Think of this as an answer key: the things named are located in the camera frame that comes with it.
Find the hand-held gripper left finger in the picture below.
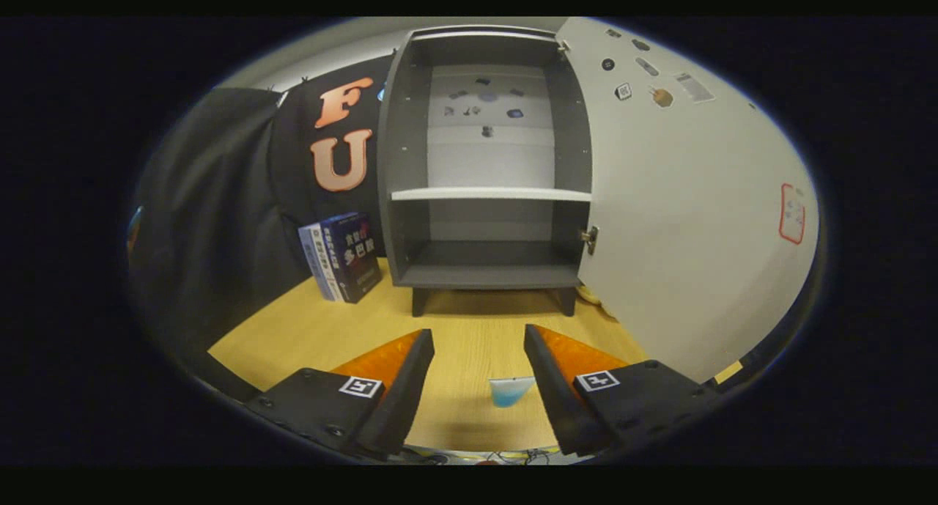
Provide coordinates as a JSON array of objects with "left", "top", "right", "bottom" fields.
[{"left": 245, "top": 329, "right": 435, "bottom": 458}]

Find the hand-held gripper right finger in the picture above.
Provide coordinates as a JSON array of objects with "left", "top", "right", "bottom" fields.
[{"left": 523, "top": 324, "right": 723, "bottom": 456}]

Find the blue white tube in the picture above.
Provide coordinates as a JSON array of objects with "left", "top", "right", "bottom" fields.
[{"left": 489, "top": 376, "right": 536, "bottom": 409}]

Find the white cabinet door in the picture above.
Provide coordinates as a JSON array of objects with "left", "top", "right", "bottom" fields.
[{"left": 555, "top": 18, "right": 820, "bottom": 385}]

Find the dark blue book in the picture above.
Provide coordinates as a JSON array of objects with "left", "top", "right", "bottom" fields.
[{"left": 321, "top": 212, "right": 383, "bottom": 304}]

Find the white blue book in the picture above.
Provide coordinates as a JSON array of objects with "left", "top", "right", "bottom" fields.
[{"left": 308, "top": 221, "right": 345, "bottom": 303}]

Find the black backdrop cloth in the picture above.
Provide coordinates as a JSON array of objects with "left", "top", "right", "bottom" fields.
[{"left": 128, "top": 54, "right": 396, "bottom": 403}]

